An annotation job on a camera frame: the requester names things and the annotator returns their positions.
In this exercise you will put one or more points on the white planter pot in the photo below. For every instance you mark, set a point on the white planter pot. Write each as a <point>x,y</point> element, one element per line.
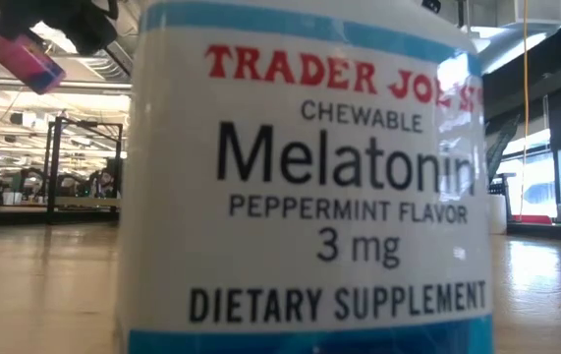
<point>497,214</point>

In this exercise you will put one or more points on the red tray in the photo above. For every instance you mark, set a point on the red tray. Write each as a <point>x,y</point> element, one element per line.
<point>535,219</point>

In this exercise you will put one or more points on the silver ventilation duct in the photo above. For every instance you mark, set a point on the silver ventilation duct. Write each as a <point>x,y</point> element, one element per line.
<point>113,66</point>

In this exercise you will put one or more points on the pink medicine bottle white cap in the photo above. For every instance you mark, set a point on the pink medicine bottle white cap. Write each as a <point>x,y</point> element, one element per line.
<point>27,66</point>

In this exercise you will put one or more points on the green potted plant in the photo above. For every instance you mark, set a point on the green potted plant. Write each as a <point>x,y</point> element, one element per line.
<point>501,147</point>

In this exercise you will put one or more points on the person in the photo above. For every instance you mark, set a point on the person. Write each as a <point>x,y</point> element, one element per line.
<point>105,183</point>

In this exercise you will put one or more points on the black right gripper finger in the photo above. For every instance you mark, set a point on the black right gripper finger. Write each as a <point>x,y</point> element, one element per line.
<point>19,17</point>

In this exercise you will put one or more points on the white hanging box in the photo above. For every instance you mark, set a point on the white hanging box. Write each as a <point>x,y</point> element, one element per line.
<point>530,12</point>

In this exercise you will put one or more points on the white bucket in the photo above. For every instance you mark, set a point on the white bucket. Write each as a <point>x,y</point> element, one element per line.
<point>10,197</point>

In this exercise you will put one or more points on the white melatonin bottle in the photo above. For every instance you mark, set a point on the white melatonin bottle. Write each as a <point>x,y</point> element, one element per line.
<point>309,246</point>

